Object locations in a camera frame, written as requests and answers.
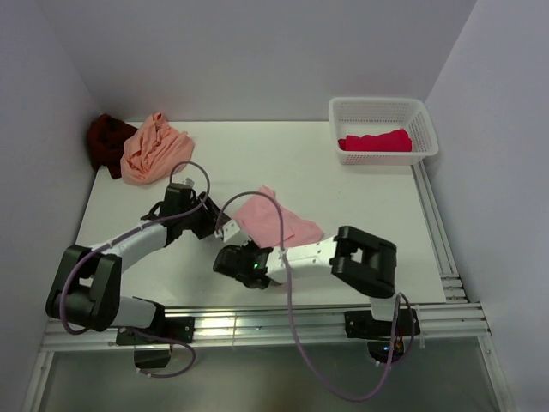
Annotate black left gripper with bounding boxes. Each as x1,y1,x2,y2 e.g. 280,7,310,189
179,191,230,239

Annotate light pink t-shirt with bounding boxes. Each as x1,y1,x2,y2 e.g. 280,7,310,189
233,195,324,248

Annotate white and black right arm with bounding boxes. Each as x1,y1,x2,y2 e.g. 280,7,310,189
213,226,401,339

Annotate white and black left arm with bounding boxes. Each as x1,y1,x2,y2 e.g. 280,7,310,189
45,184,229,342

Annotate peach orange t-shirt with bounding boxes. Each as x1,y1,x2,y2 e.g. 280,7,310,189
120,112,195,185

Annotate dark maroon t-shirt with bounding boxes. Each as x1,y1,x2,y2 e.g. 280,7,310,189
86,113,137,179

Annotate white plastic basket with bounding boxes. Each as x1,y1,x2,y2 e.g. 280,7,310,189
329,97,439,166

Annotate red rolled t-shirt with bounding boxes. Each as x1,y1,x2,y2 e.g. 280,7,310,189
338,129,413,153

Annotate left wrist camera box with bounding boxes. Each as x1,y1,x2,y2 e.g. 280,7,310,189
174,178,195,189

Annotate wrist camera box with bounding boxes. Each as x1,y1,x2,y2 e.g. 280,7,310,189
174,178,195,189
214,220,247,245

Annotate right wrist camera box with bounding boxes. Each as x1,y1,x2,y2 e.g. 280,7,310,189
214,220,247,245

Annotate aluminium frame rails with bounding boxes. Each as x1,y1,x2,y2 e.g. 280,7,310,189
22,163,516,411

